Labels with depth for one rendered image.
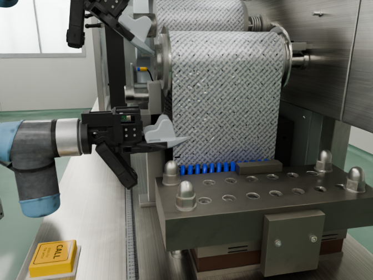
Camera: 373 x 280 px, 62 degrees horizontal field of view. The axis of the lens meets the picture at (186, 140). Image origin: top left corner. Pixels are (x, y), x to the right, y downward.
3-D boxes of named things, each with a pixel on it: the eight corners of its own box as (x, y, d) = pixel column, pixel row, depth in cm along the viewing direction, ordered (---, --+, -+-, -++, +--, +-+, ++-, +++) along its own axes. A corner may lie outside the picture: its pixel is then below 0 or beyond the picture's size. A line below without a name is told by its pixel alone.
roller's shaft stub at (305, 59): (271, 69, 73) (272, 50, 72) (297, 69, 75) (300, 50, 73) (280, 71, 69) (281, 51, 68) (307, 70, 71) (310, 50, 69)
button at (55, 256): (40, 253, 60) (38, 242, 59) (77, 248, 61) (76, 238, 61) (29, 279, 53) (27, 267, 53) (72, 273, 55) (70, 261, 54)
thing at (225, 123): (173, 171, 68) (171, 86, 62) (272, 163, 72) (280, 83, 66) (173, 171, 67) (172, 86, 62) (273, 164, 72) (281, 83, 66)
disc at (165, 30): (161, 92, 75) (159, 28, 71) (163, 92, 75) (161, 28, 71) (170, 102, 61) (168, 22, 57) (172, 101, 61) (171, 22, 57)
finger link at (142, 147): (167, 144, 60) (122, 146, 59) (168, 151, 61) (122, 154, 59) (165, 136, 65) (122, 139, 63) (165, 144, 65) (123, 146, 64)
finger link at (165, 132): (191, 119, 61) (144, 121, 60) (191, 147, 63) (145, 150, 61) (188, 115, 64) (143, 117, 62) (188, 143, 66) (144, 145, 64)
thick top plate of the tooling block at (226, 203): (155, 203, 64) (154, 176, 63) (327, 186, 72) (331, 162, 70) (165, 252, 50) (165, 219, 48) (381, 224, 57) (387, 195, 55)
